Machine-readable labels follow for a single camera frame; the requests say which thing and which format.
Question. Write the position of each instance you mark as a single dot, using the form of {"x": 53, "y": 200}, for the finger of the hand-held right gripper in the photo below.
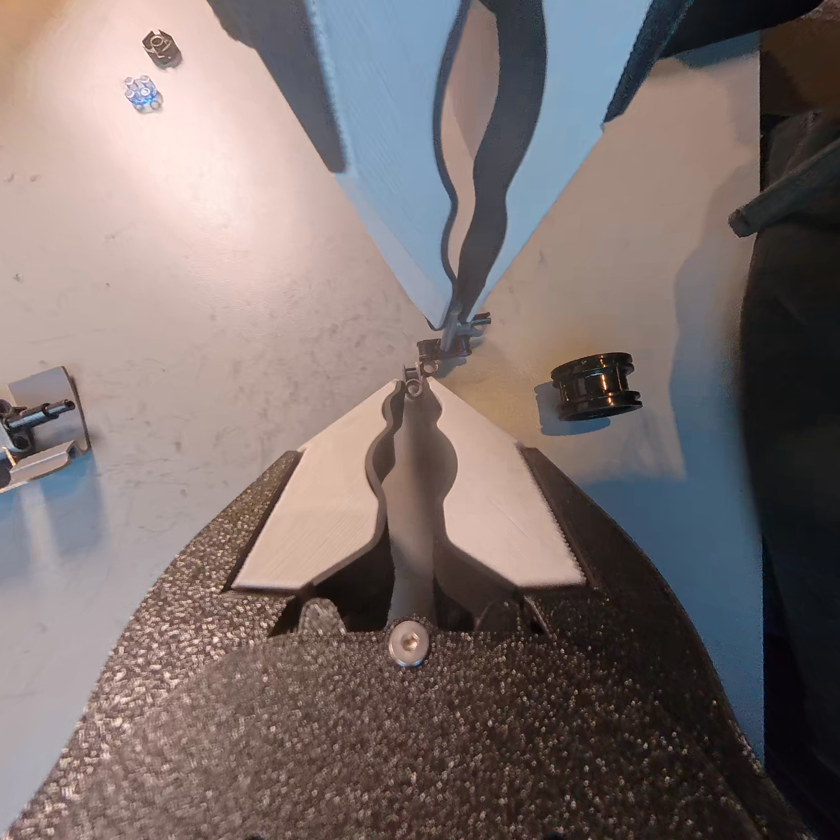
{"x": 387, "y": 131}
{"x": 571, "y": 98}

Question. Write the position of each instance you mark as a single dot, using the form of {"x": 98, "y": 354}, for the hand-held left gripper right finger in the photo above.
{"x": 505, "y": 525}

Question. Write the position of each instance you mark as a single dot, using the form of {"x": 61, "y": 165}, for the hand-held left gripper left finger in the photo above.
{"x": 315, "y": 525}

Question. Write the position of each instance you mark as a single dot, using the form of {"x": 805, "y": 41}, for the black toy wheel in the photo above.
{"x": 594, "y": 387}

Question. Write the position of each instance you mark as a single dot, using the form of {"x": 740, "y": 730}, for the small black grey brick assembly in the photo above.
{"x": 446, "y": 346}

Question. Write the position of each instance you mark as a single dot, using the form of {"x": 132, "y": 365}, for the person's right forearm black sleeve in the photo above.
{"x": 754, "y": 19}

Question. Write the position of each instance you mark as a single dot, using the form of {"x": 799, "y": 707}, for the small black round brick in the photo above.
{"x": 161, "y": 47}

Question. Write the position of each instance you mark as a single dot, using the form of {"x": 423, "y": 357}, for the blue translucent round brick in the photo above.
{"x": 142, "y": 93}

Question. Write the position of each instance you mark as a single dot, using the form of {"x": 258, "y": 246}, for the dark metal rod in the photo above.
{"x": 46, "y": 411}

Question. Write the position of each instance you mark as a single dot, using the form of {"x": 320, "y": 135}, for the grey panel brick assembly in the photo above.
{"x": 46, "y": 387}

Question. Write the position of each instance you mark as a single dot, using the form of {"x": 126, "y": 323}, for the person's black printed hoodie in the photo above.
{"x": 800, "y": 394}

